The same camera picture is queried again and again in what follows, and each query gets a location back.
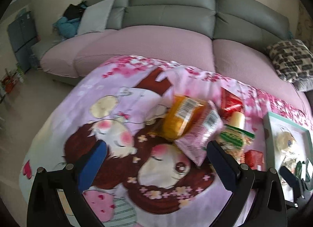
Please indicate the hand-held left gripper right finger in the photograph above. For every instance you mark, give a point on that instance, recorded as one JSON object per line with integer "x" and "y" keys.
{"x": 220, "y": 165}

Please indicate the green peanut packet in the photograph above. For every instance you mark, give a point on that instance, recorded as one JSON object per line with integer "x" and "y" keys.
{"x": 232, "y": 139}

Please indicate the dark grey cushion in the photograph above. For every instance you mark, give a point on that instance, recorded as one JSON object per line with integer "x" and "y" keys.
{"x": 304, "y": 86}

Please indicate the beige patterned curtain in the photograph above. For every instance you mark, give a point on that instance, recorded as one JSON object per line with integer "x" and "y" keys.
{"x": 305, "y": 26}

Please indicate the pink snack packet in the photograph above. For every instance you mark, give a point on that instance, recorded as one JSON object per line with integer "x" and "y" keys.
{"x": 195, "y": 139}

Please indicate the printed blanket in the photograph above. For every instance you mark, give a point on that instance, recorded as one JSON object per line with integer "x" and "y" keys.
{"x": 110, "y": 99}

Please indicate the white tray with teal rim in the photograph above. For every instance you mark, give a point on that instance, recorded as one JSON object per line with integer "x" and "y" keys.
{"x": 272, "y": 143}

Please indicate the light grey cushion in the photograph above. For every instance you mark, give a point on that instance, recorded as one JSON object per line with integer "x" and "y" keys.
{"x": 95, "y": 16}

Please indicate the teal cloth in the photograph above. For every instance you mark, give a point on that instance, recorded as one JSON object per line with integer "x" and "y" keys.
{"x": 66, "y": 27}

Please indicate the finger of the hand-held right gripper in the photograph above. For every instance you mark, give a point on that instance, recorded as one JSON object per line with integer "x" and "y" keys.
{"x": 289, "y": 179}

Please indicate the pink sofa cover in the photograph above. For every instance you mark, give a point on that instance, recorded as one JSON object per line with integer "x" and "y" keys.
{"x": 146, "y": 43}

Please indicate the red packet with white stripe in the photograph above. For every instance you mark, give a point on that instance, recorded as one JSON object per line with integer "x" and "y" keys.
{"x": 254, "y": 159}

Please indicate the bun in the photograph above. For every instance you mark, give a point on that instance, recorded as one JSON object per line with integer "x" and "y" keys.
{"x": 283, "y": 140}

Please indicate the jelly cup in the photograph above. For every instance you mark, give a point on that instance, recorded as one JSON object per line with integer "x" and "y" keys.
{"x": 238, "y": 119}

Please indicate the black and white patterned cushion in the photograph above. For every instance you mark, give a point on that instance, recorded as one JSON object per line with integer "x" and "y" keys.
{"x": 291, "y": 58}

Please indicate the red snack packet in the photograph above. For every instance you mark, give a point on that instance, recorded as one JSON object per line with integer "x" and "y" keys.
{"x": 229, "y": 102}

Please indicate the yellow and orange chip packet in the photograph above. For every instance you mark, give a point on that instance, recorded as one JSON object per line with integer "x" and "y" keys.
{"x": 236, "y": 154}

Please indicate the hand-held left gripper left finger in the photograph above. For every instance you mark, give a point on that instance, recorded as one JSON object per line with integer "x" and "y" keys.
{"x": 94, "y": 161}

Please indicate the dark cabinet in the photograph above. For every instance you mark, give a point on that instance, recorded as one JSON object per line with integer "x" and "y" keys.
{"x": 22, "y": 38}

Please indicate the black bag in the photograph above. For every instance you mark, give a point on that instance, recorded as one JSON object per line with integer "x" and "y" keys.
{"x": 73, "y": 11}

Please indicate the small red object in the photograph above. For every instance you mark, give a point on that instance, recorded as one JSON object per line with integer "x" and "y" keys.
{"x": 9, "y": 82}

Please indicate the orange snack packet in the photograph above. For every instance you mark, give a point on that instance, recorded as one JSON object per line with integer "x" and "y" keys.
{"x": 176, "y": 119}

